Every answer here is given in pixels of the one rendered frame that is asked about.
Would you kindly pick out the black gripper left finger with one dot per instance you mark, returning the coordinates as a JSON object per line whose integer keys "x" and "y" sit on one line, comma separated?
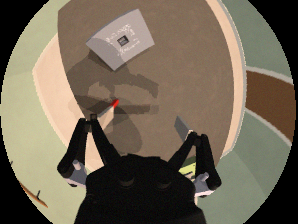
{"x": 74, "y": 172}

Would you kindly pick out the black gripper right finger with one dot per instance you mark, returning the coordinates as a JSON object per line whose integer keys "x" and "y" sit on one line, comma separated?
{"x": 207, "y": 179}

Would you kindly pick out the red cylinder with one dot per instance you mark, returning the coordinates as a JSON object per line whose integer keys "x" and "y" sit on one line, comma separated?
{"x": 114, "y": 103}

